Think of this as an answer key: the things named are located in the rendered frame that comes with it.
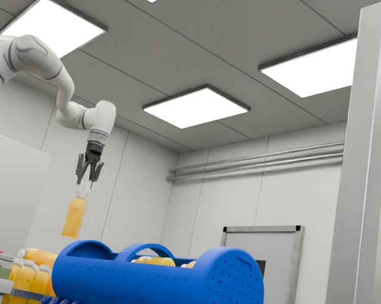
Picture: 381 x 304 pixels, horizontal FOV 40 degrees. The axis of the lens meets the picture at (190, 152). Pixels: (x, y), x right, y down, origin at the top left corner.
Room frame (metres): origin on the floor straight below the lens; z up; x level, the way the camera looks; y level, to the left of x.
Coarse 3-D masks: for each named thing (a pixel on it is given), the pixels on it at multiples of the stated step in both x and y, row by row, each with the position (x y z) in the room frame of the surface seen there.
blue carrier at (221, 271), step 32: (64, 256) 2.16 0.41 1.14; (96, 256) 2.31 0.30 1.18; (128, 256) 1.86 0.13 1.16; (160, 256) 2.02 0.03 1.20; (224, 256) 1.58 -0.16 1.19; (64, 288) 2.14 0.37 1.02; (96, 288) 1.95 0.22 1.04; (128, 288) 1.80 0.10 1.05; (160, 288) 1.67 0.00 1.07; (192, 288) 1.56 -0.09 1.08; (224, 288) 1.59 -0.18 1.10; (256, 288) 1.68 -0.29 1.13
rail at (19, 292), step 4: (16, 292) 2.26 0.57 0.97; (20, 292) 2.27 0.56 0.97; (24, 292) 2.28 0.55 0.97; (28, 292) 2.29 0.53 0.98; (32, 292) 2.30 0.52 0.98; (16, 296) 2.26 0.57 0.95; (20, 296) 2.27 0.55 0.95; (24, 296) 2.28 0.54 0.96; (28, 296) 2.29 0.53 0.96; (32, 296) 2.30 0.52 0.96; (36, 296) 2.31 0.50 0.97; (40, 296) 2.33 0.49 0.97; (44, 296) 2.34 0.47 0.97; (36, 300) 2.32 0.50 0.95; (40, 300) 2.33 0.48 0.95
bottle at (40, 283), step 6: (42, 270) 2.42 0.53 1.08; (36, 276) 2.40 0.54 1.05; (42, 276) 2.40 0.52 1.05; (48, 276) 2.43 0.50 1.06; (36, 282) 2.40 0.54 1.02; (42, 282) 2.40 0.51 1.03; (48, 282) 2.43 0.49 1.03; (36, 288) 2.40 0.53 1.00; (42, 288) 2.41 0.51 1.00; (30, 300) 2.40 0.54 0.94
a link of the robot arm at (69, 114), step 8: (64, 72) 1.89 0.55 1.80; (48, 80) 1.89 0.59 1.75; (56, 80) 1.89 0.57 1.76; (64, 80) 1.92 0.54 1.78; (64, 88) 1.97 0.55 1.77; (72, 88) 2.01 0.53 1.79; (64, 96) 2.06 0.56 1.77; (64, 104) 2.17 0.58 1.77; (72, 104) 2.28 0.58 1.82; (56, 112) 2.36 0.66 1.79; (64, 112) 2.26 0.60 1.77; (72, 112) 2.28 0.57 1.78; (80, 112) 2.30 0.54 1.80; (64, 120) 2.31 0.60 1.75; (72, 120) 2.30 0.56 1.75; (80, 120) 2.31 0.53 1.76; (72, 128) 2.38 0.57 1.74; (80, 128) 2.35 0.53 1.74
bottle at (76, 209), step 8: (72, 200) 2.32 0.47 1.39; (80, 200) 2.31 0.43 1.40; (72, 208) 2.30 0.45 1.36; (80, 208) 2.31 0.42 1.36; (72, 216) 2.30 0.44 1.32; (80, 216) 2.32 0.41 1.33; (64, 224) 2.33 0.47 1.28; (72, 224) 2.31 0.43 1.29; (80, 224) 2.33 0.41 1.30; (64, 232) 2.31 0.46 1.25; (72, 232) 2.31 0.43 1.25
